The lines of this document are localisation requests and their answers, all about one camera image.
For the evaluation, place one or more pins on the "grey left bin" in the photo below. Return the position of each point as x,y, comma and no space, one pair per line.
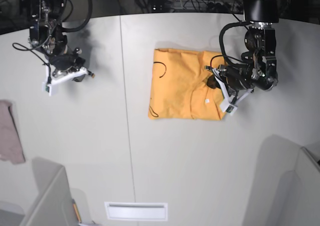
35,193

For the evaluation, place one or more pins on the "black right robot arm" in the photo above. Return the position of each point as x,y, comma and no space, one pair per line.
48,36

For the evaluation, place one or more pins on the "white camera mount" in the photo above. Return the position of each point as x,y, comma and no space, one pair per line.
231,98
62,82

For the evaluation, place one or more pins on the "grey bin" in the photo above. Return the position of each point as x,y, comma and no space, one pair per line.
297,198
35,193

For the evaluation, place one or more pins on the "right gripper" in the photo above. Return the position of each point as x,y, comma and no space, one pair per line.
67,62

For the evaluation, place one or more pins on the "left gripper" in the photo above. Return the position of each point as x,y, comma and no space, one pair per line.
231,78

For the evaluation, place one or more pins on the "pink folded cloth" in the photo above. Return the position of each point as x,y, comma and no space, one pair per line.
10,144

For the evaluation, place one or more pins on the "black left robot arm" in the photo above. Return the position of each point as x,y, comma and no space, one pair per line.
257,67

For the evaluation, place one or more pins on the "white table label plate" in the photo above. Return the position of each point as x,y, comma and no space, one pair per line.
137,211

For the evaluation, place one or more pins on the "orange pencil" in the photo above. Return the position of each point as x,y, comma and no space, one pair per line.
77,212

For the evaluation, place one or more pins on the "grey right bin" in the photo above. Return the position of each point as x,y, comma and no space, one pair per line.
297,198

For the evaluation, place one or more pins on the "yellow T-shirt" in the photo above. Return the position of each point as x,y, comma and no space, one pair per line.
179,85

